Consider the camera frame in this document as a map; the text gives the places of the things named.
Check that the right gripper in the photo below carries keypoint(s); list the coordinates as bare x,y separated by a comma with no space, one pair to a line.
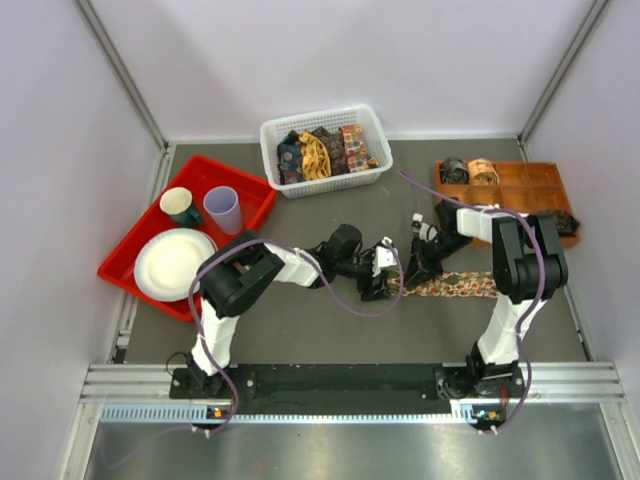
420,267

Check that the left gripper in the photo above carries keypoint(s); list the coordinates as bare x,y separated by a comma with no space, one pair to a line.
365,288

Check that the floral patterned tie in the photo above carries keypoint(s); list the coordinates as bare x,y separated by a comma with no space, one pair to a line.
456,285

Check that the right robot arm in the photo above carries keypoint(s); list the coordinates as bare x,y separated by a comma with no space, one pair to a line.
528,266

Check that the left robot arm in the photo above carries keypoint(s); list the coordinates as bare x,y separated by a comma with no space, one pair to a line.
230,282

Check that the rolled dark grey tie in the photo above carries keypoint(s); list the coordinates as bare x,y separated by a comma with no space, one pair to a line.
454,171

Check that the yellow patterned tie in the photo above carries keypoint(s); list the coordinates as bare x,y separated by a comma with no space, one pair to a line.
316,164

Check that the orange dotted tie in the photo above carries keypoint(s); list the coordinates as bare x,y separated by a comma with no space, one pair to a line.
356,154

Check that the rolled beige tie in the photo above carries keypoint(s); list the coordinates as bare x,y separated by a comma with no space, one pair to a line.
482,173

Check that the maroon patterned tie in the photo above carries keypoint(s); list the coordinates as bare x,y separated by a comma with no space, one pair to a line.
334,145

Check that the dark blue patterned tie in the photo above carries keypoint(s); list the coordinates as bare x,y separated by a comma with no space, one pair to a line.
290,159

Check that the white plastic basket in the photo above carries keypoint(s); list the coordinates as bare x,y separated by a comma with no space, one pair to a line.
375,141

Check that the wooden compartment tray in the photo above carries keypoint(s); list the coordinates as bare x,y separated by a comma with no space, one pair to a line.
523,186

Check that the lilac plastic cup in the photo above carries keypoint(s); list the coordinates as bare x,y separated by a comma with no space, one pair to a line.
222,205

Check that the rolled dark green tie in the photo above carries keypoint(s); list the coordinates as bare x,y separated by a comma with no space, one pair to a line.
566,224

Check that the green mug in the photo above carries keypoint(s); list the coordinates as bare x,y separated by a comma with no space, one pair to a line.
178,203

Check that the white paper plate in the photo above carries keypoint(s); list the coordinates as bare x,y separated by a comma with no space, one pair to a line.
167,264

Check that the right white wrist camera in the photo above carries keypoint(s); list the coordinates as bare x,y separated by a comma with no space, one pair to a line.
422,230

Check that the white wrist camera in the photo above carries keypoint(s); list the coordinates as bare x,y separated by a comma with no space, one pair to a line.
385,256
422,230

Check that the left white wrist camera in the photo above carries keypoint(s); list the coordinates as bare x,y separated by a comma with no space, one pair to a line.
385,256

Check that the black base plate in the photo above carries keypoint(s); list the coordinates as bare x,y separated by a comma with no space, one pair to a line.
347,389

